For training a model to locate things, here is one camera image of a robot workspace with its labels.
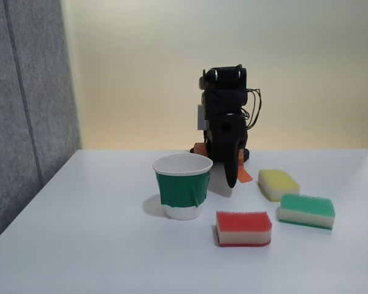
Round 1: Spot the grey felt partition panel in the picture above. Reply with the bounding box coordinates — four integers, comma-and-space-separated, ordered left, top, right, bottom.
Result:
0, 0, 82, 249

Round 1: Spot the yellow sponge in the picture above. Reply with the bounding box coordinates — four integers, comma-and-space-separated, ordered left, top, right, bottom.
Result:
256, 168, 301, 203

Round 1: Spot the orange block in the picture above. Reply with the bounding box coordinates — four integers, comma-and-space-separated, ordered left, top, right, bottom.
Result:
193, 141, 207, 157

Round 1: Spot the white paper cup green tape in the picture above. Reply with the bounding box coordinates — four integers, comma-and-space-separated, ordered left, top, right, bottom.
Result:
152, 153, 214, 221

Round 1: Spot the green and white sponge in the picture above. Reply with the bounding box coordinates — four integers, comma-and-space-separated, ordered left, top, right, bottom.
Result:
278, 193, 337, 232

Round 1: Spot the black cable bundle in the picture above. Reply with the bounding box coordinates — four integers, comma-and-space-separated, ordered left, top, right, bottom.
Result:
244, 88, 262, 130

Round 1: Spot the orange tape strip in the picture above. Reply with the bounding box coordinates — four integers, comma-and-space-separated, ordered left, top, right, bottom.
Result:
237, 152, 253, 184

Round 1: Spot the red and white sponge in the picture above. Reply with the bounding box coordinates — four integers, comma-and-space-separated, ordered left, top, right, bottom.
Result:
215, 209, 273, 248

